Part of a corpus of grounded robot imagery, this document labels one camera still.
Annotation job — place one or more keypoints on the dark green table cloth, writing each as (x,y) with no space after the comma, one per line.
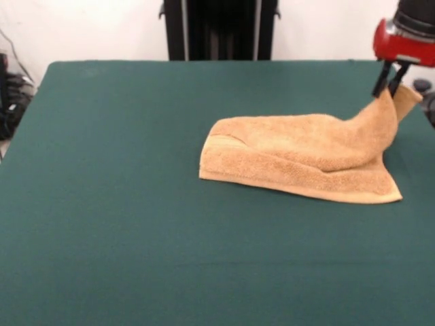
(136,237)

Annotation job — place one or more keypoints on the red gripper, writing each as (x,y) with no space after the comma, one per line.
(404,49)

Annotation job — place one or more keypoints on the tan terry towel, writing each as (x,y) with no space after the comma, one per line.
(299,153)

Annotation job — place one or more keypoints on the black box device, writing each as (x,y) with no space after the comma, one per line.
(2,78)

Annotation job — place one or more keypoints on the black upright stand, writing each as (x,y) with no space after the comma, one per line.
(221,30)

